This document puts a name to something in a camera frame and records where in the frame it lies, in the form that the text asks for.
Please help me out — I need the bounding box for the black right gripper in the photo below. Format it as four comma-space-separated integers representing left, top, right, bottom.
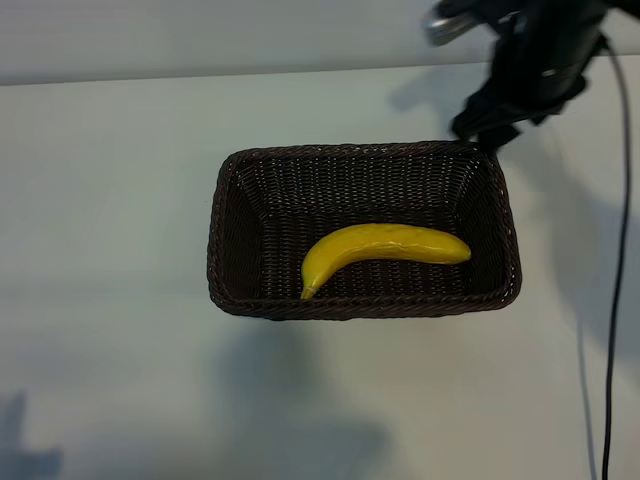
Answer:
452, 0, 609, 151

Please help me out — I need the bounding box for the dark brown wicker basket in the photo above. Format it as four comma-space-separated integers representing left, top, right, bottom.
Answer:
206, 141, 524, 321

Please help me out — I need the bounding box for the yellow banana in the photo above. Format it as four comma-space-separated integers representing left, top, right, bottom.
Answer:
299, 223, 473, 301

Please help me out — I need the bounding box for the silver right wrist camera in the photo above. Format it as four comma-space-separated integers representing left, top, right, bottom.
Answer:
421, 8, 479, 48

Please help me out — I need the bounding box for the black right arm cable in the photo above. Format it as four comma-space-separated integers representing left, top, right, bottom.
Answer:
597, 34, 632, 480

